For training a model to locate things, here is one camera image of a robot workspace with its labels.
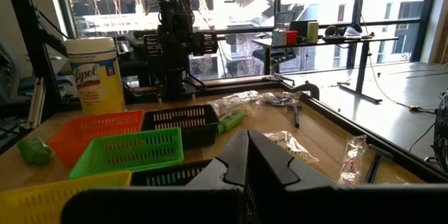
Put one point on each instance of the red box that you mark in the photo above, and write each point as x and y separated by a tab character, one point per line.
291	37

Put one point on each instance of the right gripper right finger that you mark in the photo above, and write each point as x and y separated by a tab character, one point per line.
332	206

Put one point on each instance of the yellow slotted plastic basket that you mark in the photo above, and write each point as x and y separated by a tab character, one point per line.
35	204

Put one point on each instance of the white cloth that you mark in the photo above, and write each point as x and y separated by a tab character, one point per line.
351	32

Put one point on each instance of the green cylindrical canister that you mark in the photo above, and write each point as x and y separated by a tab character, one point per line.
312	32

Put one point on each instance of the black floor fan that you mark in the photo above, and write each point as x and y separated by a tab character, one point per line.
444	129

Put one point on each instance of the black standing desk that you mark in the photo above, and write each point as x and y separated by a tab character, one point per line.
364	59

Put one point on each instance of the Lysol wipes canister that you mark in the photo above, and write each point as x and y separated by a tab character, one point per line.
94	77

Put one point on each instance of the bagged red toothbrush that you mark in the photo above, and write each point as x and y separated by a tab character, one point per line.
351	162

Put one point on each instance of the green travel bottle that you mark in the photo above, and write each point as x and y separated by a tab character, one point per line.
34	151
231	121

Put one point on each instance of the clear bag of black ties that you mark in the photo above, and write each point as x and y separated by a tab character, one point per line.
280	98

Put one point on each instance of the white and blue box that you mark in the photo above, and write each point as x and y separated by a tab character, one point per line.
279	37

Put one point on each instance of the black aluminium table frame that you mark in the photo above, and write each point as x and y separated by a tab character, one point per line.
336	119

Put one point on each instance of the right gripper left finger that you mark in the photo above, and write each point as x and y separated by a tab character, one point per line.
157	206

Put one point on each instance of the black gantry strut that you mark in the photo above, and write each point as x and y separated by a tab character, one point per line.
32	24

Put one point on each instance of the black device box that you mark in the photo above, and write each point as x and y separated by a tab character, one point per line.
299	26

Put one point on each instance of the white vanity pack bag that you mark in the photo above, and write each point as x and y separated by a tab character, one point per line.
290	145

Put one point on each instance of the clear bag of cotton swabs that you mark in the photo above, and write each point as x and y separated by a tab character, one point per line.
234	101

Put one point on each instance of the orange slotted plastic basket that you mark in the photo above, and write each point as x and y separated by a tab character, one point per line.
87	129

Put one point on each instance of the black slotted plastic basket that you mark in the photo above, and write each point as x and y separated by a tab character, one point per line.
196	134
196	168

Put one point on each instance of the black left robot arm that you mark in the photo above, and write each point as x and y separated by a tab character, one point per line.
175	80

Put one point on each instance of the black table clamp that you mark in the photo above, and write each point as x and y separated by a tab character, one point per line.
309	87

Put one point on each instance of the black office chair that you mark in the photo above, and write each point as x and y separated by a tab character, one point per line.
280	56

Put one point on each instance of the green slotted plastic basket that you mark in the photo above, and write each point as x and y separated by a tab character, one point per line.
129	168

